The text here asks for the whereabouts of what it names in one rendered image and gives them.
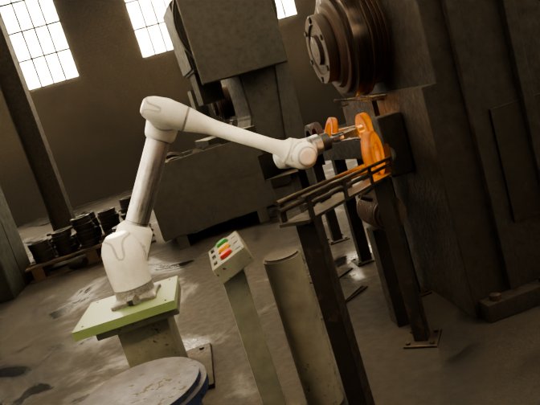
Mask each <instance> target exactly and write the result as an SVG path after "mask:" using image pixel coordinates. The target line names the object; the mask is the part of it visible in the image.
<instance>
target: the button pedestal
mask: <svg viewBox="0 0 540 405"><path fill-rule="evenodd" d="M233 233H234V235H235V236H234V237H233V238H232V239H231V238H230V236H231V235H232V234H233ZM233 233H232V234H230V235H229V236H228V237H227V242H226V243H229V244H230V245H229V247H228V248H230V249H231V250H232V251H231V253H230V254H229V255H228V256H226V257H225V258H223V259H220V258H219V257H220V254H221V253H222V252H221V253H218V249H219V247H216V246H215V247H213V248H212V249H211V250H210V251H209V257H210V260H211V267H212V270H213V273H214V274H215V275H216V276H217V277H218V278H219V280H220V281H221V282H222V283H223V285H224V288H225V291H226V294H227V298H228V300H229V303H230V306H231V310H232V312H233V315H234V318H235V322H236V324H237V327H238V330H239V335H240V337H241V340H242V343H243V347H244V349H245V352H246V355H247V359H248V361H249V364H250V367H251V369H252V373H253V376H254V379H255V382H256V386H257V389H258V392H259V394H260V398H261V401H262V404H263V405H300V403H299V400H298V401H296V402H293V403H290V404H287V403H286V400H285V397H284V393H283V390H282V387H281V385H280V380H279V378H278V375H277V372H276V368H275V365H274V362H273V360H272V355H271V352H270V349H269V347H268V343H267V340H266V337H265V334H264V330H263V327H262V325H261V322H260V317H259V314H258V312H257V309H256V305H255V302H254V299H253V296H252V292H251V289H250V287H249V283H248V279H247V277H246V274H245V271H244V268H245V267H246V266H248V265H249V264H250V263H251V262H252V261H253V260H254V258H253V257H252V254H251V253H250V252H249V250H248V247H247V245H246V244H245V242H244V241H243V240H242V238H241V237H240V236H239V234H238V233H237V232H236V231H234V232H233ZM235 238H236V239H237V242H235V243H234V244H233V243H232V240H234V239H235ZM238 243H239V245H240V247H238V248H237V249H236V250H235V245H237V244H238Z"/></svg>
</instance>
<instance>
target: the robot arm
mask: <svg viewBox="0 0 540 405"><path fill-rule="evenodd" d="M140 113H141V115H142V116H143V117H144V118H145V119H146V125H145V136H146V137H147V138H146V142H145V147H144V150H143V154H142V157H141V163H140V165H139V169H138V172H137V178H136V181H135V185H134V188H133V193H132V197H131V200H130V204H129V209H128V212H127V215H126V219H125V221H123V222H121V223H119V224H118V226H117V230H116V232H115V233H113V234H111V235H109V236H107V237H106V238H105V240H104V242H103V244H102V248H101V256H102V260H103V263H104V268H105V271H106V273H107V276H108V279H109V281H110V284H111V285H112V288H113V291H114V293H115V297H116V302H115V304H114V305H113V306H112V307H111V310H112V311H116V310H118V309H122V308H125V307H130V306H133V305H135V304H138V303H141V302H143V301H149V300H152V299H155V298H156V297H157V293H158V290H159V288H160V287H161V284H160V283H158V284H153V281H152V279H151V275H150V272H149V266H148V262H147V259H148V253H149V248H150V244H151V239H152V236H153V232H152V230H151V228H150V227H149V221H150V217H151V214H152V210H153V205H154V202H155V198H156V195H157V192H158V187H159V183H160V180H161V176H162V171H163V168H164V165H165V161H166V155H167V152H168V149H169V146H170V143H172V142H173V141H174V140H175V138H176V135H177V132H178V130H181V131H184V132H192V133H203V134H207V135H211V136H215V137H221V138H223V139H226V140H229V141H234V142H237V143H240V144H243V145H248V146H251V147H254V148H257V149H262V150H264V151H267V152H269V153H273V160H274V162H275V164H276V166H277V167H278V168H279V169H288V168H298V169H301V170H307V169H309V168H311V167H312V166H313V165H314V164H315V163H316V160H317V156H318V155H320V154H323V153H324V151H327V150H330V149H332V148H333V145H332V143H333V142H334V143H338V142H339V141H342V140H345V139H346V138H348V137H352V136H353V135H356V134H358V135H359V134H360V133H361V132H364V131H365V129H364V128H363V126H362V125H358V126H354V128H351V129H347V130H345V131H342V132H338V133H333V134H331V135H332V136H329V134H328V133H322V134H319V135H317V134H314V135H312V136H310V137H306V138H303V139H295V138H291V137H290V138H289V139H287V140H284V141H282V140H277V139H273V138H270V137H266V136H262V135H259V134H257V133H253V132H250V131H247V130H245V129H241V128H237V127H235V126H232V125H228V124H225V123H223V122H220V121H217V120H214V119H212V118H210V117H207V116H205V115H203V114H201V113H200V112H198V111H196V110H194V109H192V108H190V107H188V106H185V105H184V104H181V103H178V102H177V101H174V100H171V99H169V98H165V97H159V96H149V97H146V98H145V99H144V100H143V101H142V104H141V110H140Z"/></svg>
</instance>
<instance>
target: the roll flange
mask: <svg viewBox="0 0 540 405"><path fill-rule="evenodd" d="M357 1H358V4H359V6H360V8H361V10H362V13H363V15H364V18H365V20H366V25H367V28H368V31H369V35H370V41H371V46H372V52H373V61H374V74H373V80H372V84H371V86H370V89H369V91H368V92H367V93H364V94H362V95H361V96H367V95H369V94H371V92H372V91H373V89H374V86H375V84H377V83H380V82H383V81H384V80H386V79H387V77H388V75H389V73H390V69H391V39H390V34H389V30H388V26H387V21H386V18H385V15H384V13H383V9H382V7H381V6H380V4H379V2H378V0H357Z"/></svg>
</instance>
